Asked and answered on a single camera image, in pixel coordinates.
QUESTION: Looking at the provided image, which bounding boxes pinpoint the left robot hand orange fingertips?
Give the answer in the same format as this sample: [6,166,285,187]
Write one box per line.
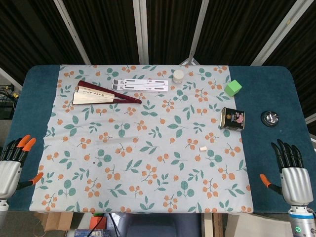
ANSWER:
[0,134,44,199]

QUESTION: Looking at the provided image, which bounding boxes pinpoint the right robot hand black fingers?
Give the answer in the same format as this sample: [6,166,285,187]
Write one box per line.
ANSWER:
[259,139,311,207]

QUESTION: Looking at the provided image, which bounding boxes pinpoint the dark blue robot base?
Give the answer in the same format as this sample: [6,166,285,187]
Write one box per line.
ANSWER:
[118,213,202,237]

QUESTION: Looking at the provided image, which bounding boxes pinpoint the cardboard box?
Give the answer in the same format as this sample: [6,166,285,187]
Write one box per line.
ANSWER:
[33,212,75,232]

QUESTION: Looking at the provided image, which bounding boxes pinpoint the black luncheon meat can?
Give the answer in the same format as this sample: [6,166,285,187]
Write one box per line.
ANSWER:
[219,106,245,131]

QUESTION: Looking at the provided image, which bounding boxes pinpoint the teal table cover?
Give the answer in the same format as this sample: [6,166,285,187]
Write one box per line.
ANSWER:
[1,64,316,214]

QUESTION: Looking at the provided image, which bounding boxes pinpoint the wooden plank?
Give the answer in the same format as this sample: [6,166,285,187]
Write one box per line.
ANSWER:
[201,213,224,237]

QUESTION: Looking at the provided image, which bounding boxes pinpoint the orange box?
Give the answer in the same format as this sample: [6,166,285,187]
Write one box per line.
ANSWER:
[89,212,108,230]

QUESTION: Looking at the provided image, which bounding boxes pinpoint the blue printed box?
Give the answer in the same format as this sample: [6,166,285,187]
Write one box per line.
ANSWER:
[74,229,112,237]

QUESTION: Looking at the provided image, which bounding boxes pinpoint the green cube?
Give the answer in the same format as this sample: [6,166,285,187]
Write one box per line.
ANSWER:
[224,79,242,97]

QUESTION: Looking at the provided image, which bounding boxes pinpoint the dark red folding fan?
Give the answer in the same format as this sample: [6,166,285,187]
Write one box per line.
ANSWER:
[72,80,143,106]

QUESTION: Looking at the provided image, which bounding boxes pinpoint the floral tablecloth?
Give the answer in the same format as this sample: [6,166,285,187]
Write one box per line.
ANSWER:
[29,64,255,214]

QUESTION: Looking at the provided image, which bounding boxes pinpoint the small white jar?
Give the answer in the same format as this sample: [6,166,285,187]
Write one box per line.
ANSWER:
[172,70,185,84]

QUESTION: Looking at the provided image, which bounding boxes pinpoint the white folded laptop stand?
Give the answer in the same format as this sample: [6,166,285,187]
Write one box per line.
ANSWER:
[111,78,169,92]

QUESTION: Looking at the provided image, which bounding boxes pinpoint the black electronics with cables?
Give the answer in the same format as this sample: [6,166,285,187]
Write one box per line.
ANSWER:
[0,83,20,119]

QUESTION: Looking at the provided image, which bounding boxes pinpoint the white frame post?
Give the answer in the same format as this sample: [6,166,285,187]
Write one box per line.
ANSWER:
[250,0,307,66]
[187,0,210,65]
[53,0,92,65]
[132,0,150,65]

